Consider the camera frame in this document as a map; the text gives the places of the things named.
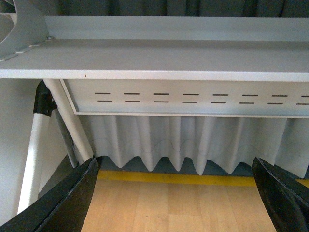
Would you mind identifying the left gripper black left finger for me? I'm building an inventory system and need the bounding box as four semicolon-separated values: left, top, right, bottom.
0;158;98;232

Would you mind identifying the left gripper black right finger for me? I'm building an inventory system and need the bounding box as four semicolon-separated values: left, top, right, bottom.
252;157;309;232

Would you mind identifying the yellow floor tape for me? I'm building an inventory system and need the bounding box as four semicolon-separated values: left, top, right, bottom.
97;170;309;189

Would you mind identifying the light grey curtain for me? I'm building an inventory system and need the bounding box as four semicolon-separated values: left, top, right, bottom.
80;115;309;178

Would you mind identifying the white table leg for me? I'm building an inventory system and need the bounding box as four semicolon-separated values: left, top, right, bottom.
43;79;94;165

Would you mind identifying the white tripod leg, black joint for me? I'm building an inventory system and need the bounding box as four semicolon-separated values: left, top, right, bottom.
17;81;57;213

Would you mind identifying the grey perforated modesty panel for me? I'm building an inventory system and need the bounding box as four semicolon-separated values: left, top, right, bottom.
61;79;309;118

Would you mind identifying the grey metal bracket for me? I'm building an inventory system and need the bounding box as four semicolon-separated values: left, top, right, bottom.
0;0;59;62

